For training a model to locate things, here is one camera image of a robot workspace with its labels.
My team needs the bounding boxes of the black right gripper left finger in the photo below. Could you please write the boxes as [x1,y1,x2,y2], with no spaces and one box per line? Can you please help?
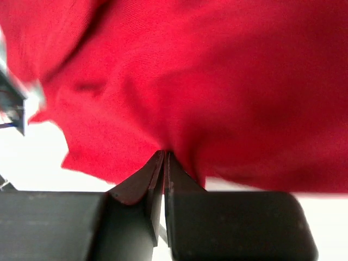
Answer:
[1,151,165,260]

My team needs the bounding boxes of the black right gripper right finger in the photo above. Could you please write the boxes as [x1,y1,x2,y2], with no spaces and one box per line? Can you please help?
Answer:
[164,152,318,261]

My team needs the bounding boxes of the red t-shirt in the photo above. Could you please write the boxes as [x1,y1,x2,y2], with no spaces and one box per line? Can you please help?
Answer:
[1,1,347,193]

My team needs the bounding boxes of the aluminium rail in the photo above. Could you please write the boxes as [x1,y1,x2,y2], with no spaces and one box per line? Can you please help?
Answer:
[1,32,26,135]

